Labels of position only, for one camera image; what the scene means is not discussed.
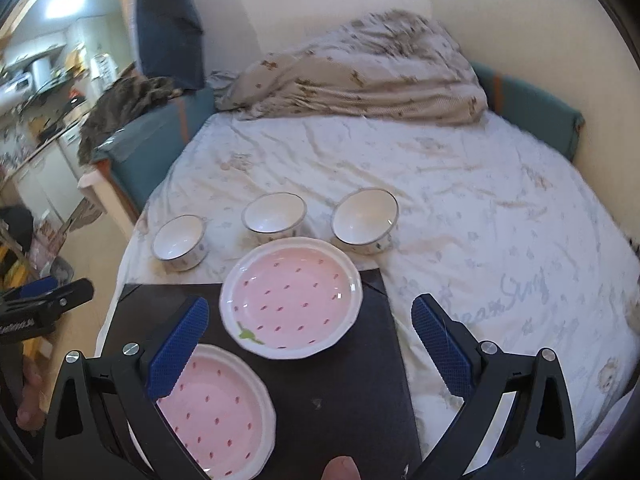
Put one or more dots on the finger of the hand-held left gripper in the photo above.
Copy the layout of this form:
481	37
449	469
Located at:
75	292
37	286

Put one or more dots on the grey striped furry throw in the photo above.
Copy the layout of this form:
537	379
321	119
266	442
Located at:
125	105

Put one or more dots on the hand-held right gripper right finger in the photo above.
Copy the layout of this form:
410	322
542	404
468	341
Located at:
445	352

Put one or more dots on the pink strawberry plate with leaf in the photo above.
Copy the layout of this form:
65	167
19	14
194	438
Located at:
292	305

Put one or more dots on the white flared bowl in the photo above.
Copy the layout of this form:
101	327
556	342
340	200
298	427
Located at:
362	220

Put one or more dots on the yellow object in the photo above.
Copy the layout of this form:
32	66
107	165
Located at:
31	347

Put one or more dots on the person's left hand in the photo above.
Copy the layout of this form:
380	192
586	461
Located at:
27	400

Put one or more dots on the grey bin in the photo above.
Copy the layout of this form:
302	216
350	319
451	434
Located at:
62	270

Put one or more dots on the dark cloth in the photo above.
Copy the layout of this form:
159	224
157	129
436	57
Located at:
15	222

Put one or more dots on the black mat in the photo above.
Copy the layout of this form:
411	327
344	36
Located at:
340	390

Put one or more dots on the white straight-sided bowl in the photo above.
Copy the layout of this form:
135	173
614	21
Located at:
177	245

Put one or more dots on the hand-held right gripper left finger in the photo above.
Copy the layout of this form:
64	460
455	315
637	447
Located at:
177	347

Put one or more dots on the teal bed frame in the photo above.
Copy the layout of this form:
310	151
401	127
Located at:
150	170

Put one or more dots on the white floral bedsheet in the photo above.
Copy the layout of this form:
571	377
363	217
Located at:
400	160

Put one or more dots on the dark blue cushion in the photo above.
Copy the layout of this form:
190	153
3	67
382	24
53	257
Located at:
165	25

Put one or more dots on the white microwave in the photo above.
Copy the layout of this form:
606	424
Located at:
15	83

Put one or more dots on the person's right hand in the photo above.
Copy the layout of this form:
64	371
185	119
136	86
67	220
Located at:
341	469

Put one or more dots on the beige patterned blanket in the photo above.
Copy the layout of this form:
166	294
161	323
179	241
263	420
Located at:
360	70

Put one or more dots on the white kitchen cabinet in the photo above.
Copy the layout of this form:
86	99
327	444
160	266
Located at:
42	185

